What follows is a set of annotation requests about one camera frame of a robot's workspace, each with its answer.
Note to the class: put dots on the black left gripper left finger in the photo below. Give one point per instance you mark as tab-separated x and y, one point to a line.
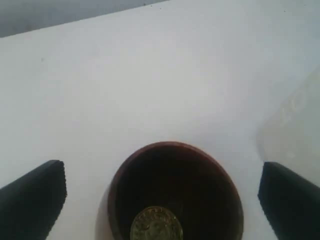
30	205

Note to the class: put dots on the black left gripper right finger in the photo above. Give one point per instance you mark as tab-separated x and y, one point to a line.
290	203

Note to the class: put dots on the translucent frosted plastic cup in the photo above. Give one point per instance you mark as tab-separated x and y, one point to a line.
291	136

